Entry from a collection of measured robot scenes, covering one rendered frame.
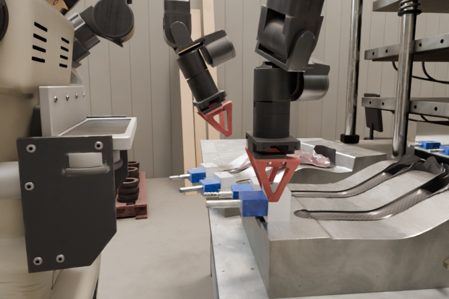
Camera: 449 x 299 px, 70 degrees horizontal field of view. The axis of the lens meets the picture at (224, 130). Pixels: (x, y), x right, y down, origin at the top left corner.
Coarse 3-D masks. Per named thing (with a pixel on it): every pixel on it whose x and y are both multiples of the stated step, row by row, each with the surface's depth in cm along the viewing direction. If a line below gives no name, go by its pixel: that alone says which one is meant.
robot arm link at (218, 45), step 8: (176, 24) 67; (176, 32) 67; (184, 32) 67; (216, 32) 71; (224, 32) 71; (176, 40) 67; (184, 40) 67; (200, 40) 70; (208, 40) 71; (216, 40) 71; (224, 40) 71; (176, 48) 74; (184, 48) 68; (208, 48) 70; (216, 48) 70; (224, 48) 71; (232, 48) 71; (216, 56) 71; (224, 56) 72; (232, 56) 73; (216, 64) 72
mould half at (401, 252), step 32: (384, 192) 60; (448, 192) 52; (256, 224) 54; (288, 224) 49; (320, 224) 50; (352, 224) 51; (384, 224) 51; (416, 224) 49; (448, 224) 47; (256, 256) 55; (288, 256) 45; (320, 256) 46; (352, 256) 46; (384, 256) 47; (416, 256) 47; (448, 256) 48; (288, 288) 46; (320, 288) 46; (352, 288) 47; (384, 288) 47; (416, 288) 48
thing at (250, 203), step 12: (240, 192) 53; (252, 192) 53; (264, 192) 52; (288, 192) 50; (216, 204) 51; (228, 204) 51; (240, 204) 51; (252, 204) 50; (264, 204) 50; (276, 204) 50; (288, 204) 50; (264, 216) 52; (276, 216) 50; (288, 216) 50
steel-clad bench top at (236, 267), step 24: (216, 144) 167; (240, 144) 167; (216, 216) 75; (240, 216) 75; (216, 240) 63; (240, 240) 63; (216, 264) 55; (240, 264) 55; (240, 288) 48; (264, 288) 48; (432, 288) 48
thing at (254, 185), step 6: (252, 180) 63; (234, 186) 64; (240, 186) 64; (246, 186) 64; (252, 186) 63; (258, 186) 61; (222, 192) 63; (228, 192) 63; (234, 192) 61; (234, 198) 61
